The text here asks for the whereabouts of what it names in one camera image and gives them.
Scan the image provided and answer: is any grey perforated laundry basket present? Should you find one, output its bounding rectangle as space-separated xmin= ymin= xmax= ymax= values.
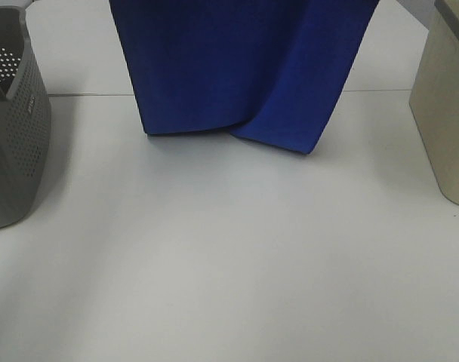
xmin=0 ymin=5 xmax=52 ymax=229

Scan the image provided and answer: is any beige plastic bin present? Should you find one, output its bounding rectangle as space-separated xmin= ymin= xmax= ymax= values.
xmin=409 ymin=1 xmax=459 ymax=205

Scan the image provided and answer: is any blue towel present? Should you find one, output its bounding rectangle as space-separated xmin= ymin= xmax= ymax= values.
xmin=109 ymin=0 xmax=377 ymax=155

